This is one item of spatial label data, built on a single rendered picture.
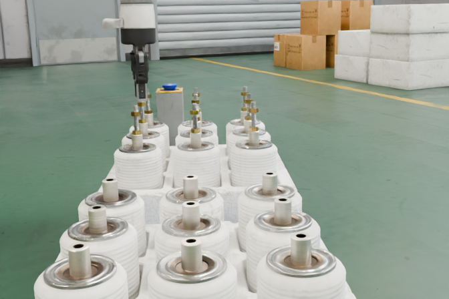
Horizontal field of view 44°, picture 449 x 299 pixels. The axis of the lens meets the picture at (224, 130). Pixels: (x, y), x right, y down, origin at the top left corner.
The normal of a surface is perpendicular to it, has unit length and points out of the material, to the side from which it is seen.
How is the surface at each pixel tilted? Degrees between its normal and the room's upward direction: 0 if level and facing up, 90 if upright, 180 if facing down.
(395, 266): 0
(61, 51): 90
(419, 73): 90
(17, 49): 90
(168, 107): 90
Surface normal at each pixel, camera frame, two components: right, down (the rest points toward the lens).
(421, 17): 0.40, 0.18
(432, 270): -0.02, -0.98
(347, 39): -0.91, 0.11
